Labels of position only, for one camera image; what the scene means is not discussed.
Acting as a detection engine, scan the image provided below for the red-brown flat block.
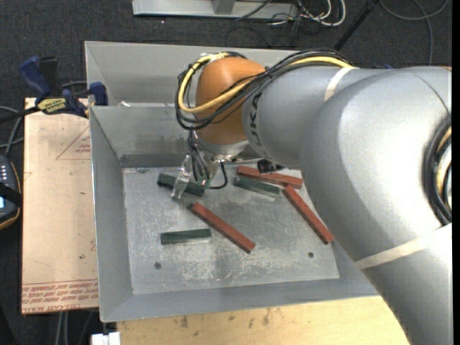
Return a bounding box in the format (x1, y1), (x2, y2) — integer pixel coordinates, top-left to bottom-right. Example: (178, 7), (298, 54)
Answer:
(188, 201), (257, 255)
(236, 165), (304, 190)
(281, 185), (336, 246)

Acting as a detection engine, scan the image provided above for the brown cardboard board, red print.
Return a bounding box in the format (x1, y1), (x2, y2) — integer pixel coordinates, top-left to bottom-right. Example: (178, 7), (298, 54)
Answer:
(21, 97), (100, 316)

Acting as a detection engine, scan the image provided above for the black cylinder on white bracket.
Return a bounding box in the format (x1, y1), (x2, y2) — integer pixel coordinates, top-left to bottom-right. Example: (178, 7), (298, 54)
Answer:
(256, 158), (283, 175)

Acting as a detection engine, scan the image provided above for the grey metal bin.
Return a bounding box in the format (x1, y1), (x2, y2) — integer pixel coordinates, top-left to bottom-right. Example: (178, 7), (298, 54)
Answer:
(84, 40), (387, 323)

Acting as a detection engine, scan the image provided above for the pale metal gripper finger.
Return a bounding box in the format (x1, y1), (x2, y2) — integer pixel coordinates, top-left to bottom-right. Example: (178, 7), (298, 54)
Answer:
(170, 175), (190, 200)
(178, 153), (193, 181)

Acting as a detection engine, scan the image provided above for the dark green flat block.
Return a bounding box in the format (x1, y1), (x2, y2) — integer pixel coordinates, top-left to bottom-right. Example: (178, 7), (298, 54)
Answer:
(157, 172), (206, 198)
(160, 228), (213, 246)
(233, 176), (281, 197)

